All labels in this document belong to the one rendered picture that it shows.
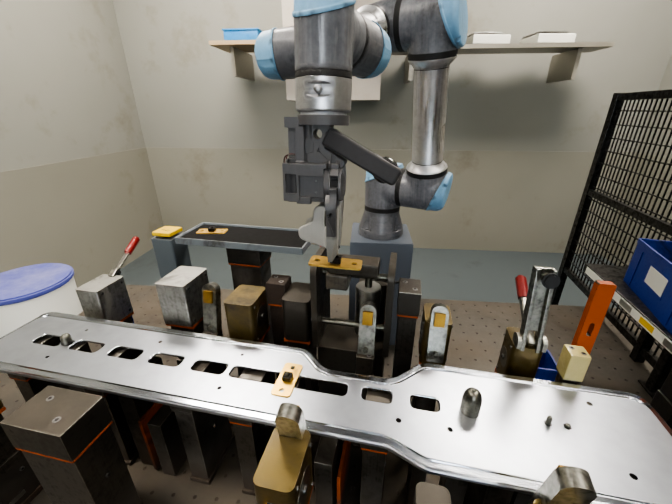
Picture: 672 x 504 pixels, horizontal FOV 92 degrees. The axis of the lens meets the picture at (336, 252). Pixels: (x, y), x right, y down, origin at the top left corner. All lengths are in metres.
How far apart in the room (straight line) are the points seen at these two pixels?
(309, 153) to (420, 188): 0.56
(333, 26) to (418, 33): 0.46
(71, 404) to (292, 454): 0.40
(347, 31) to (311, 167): 0.16
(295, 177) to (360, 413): 0.42
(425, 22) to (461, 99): 2.83
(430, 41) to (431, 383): 0.73
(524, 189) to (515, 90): 0.98
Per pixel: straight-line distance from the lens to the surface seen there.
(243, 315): 0.79
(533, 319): 0.76
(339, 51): 0.46
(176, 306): 0.88
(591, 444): 0.73
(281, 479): 0.52
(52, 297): 2.46
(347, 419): 0.63
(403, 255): 1.06
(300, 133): 0.47
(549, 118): 3.99
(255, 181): 3.85
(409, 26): 0.90
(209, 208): 4.15
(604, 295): 0.77
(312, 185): 0.46
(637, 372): 1.50
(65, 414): 0.74
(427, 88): 0.92
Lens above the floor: 1.49
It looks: 24 degrees down
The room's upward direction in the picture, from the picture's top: straight up
